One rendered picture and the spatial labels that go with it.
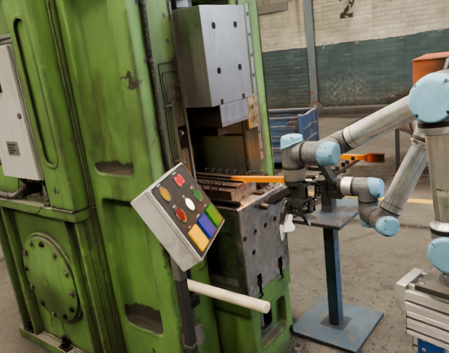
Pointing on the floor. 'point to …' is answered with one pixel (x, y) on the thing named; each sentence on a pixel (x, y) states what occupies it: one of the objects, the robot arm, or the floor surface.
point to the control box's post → (184, 306)
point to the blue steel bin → (293, 126)
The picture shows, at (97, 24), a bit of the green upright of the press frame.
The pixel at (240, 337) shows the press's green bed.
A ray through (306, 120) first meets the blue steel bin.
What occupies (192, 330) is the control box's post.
